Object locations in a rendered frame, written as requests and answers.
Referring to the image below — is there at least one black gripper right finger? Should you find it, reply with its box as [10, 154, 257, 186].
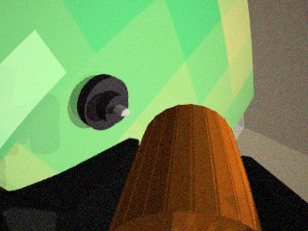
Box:
[242, 155, 308, 231]

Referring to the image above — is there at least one orange knob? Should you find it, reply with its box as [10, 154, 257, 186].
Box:
[108, 104, 262, 231]

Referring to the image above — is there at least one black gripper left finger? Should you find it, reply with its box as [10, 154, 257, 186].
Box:
[0, 138, 140, 231]

